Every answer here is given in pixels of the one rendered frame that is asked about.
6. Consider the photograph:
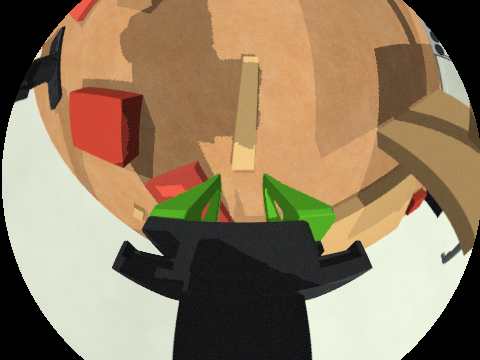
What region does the tan wooden board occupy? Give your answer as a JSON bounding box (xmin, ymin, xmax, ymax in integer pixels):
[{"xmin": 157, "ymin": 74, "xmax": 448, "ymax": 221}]
[{"xmin": 377, "ymin": 89, "xmax": 480, "ymax": 256}]

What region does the tan flat square board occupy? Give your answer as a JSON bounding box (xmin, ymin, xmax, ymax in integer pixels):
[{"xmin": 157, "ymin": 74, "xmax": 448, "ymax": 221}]
[{"xmin": 321, "ymin": 166, "xmax": 418, "ymax": 256}]

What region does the tan wooden rail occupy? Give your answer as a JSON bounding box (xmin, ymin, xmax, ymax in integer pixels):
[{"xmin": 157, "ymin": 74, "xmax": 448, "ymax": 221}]
[{"xmin": 468, "ymin": 100, "xmax": 480, "ymax": 150}]

